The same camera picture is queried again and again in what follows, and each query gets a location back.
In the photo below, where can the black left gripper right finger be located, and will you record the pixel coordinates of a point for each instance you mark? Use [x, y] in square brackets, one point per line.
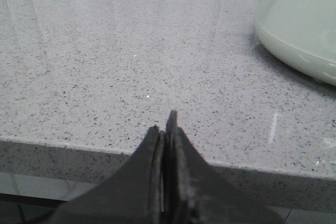
[195, 193]

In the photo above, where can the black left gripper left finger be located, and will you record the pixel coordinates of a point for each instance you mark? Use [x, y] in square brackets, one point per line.
[130, 195]

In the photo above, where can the pale green electric cooking pot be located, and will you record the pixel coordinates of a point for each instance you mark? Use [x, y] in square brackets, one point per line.
[300, 33]

